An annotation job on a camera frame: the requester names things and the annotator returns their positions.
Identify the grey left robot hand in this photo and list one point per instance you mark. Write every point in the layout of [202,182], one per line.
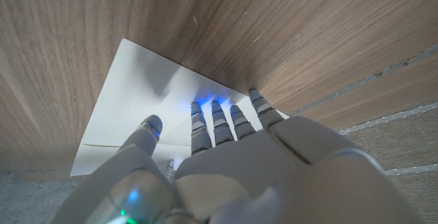
[256,176]

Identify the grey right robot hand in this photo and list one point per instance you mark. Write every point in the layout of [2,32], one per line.
[170,169]

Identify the beige paper file folder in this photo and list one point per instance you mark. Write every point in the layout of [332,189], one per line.
[137,94]

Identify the beige striped curtain backdrop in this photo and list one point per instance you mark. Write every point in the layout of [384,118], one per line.
[403,142]

